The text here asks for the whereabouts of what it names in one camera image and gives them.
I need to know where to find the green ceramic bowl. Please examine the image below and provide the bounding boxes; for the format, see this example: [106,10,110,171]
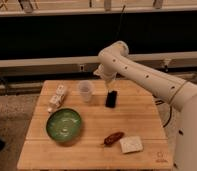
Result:
[46,108,82,143]

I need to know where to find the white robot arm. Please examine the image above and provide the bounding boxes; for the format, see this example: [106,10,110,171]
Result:
[94,41,197,171]

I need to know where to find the brown sausage toy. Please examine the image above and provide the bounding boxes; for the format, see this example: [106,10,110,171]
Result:
[103,132,124,146]

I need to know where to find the black hanging cable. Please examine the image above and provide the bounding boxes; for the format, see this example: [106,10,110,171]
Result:
[115,4,127,43]

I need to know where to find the white ceramic cup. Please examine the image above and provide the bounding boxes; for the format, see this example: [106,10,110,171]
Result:
[77,80,94,102]

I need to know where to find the white square sponge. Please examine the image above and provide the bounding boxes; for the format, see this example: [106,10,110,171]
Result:
[120,136,143,154]

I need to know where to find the black rectangular block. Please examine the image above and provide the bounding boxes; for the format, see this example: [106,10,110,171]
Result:
[105,91,117,108]

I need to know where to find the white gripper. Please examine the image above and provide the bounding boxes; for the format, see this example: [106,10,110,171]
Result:
[93,64,117,90]

